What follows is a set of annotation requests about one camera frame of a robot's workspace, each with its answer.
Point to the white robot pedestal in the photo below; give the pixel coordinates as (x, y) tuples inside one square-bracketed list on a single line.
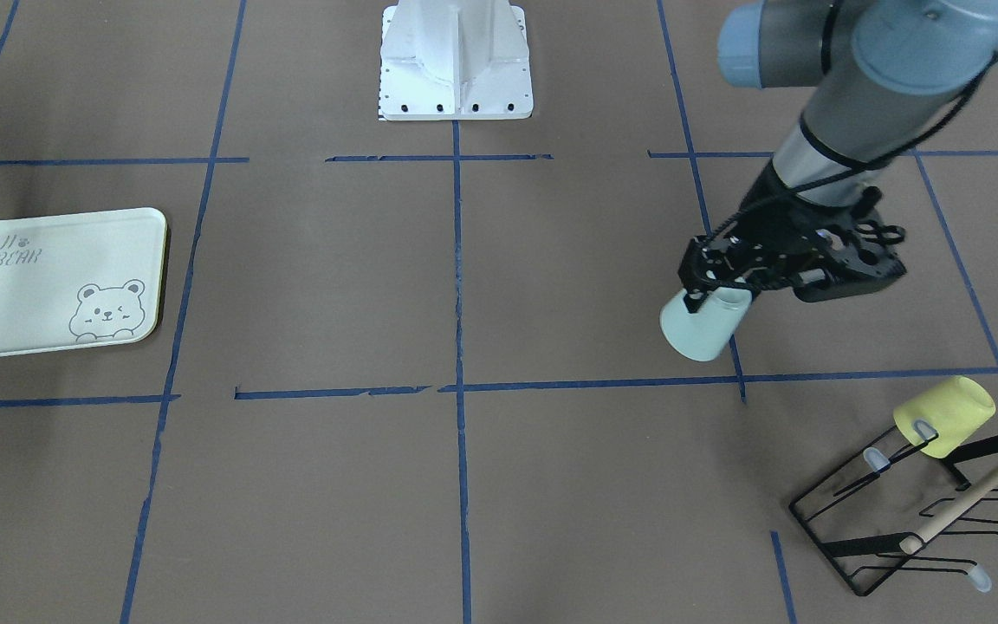
[(454, 60)]

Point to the white bear tray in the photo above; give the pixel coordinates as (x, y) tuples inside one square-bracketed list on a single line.
[(77, 281)]

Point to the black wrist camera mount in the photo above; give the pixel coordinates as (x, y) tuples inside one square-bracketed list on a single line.
[(851, 251)]

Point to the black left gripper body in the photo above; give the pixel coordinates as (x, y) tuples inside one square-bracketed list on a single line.
[(774, 232)]

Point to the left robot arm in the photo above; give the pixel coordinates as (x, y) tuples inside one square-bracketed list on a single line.
[(885, 75)]

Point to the yellow cup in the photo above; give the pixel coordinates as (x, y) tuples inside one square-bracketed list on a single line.
[(943, 417)]

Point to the pale green cup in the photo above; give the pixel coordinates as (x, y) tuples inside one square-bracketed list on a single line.
[(703, 335)]

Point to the black wire cup rack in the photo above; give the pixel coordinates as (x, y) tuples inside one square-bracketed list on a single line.
[(863, 563)]

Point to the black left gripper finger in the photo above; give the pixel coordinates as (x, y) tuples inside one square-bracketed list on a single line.
[(694, 298)]

